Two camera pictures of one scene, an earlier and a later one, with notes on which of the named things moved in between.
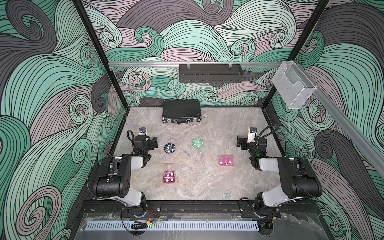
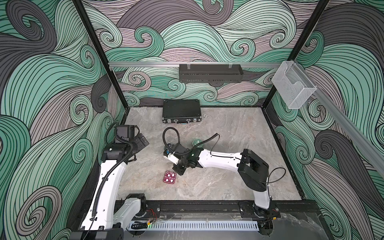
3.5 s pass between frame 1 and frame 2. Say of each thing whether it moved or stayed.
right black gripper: moved
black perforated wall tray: stayed
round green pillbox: stayed
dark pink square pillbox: stayed
